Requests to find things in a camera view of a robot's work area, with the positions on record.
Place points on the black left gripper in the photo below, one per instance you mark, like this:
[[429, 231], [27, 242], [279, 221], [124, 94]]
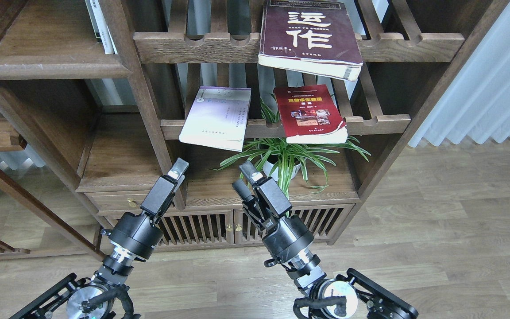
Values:
[[139, 233]]

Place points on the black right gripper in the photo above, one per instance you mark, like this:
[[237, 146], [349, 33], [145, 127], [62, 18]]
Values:
[[287, 239]]

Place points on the white lavender paperback book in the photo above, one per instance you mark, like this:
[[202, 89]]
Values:
[[218, 118]]

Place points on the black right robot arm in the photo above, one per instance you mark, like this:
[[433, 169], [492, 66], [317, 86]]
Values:
[[338, 298]]

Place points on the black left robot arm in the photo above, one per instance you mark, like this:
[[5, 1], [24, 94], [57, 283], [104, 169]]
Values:
[[89, 298]]

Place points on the white upright books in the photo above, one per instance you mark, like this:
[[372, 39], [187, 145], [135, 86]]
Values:
[[100, 28]]

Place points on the brass drawer knob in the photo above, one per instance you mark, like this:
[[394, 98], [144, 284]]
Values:
[[131, 202]]

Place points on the green spider plant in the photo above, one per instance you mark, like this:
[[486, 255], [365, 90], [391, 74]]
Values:
[[284, 157]]

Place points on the red paperback book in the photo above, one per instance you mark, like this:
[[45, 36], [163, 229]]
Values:
[[309, 115]]

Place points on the dark wooden bookshelf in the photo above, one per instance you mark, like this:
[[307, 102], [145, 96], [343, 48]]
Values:
[[108, 124]]

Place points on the dark red thick book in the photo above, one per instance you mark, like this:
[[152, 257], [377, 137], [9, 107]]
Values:
[[313, 37]]

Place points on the white pleated curtain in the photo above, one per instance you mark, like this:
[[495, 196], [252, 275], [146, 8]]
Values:
[[477, 103]]

